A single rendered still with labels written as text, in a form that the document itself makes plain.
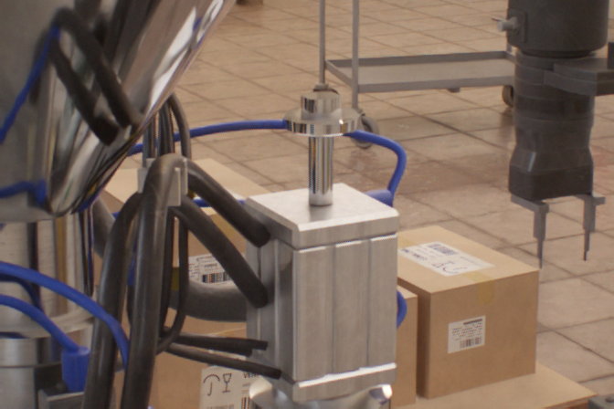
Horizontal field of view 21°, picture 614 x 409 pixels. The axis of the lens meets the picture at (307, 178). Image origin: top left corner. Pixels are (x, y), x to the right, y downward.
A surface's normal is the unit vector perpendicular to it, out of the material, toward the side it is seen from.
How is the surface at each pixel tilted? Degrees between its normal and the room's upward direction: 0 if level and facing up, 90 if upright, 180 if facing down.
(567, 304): 0
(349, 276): 90
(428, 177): 0
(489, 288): 90
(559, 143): 99
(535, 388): 0
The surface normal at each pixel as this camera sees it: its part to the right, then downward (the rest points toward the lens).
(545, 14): -0.37, 0.25
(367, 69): 0.00, -0.96
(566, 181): 0.45, 0.24
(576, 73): -0.65, 0.20
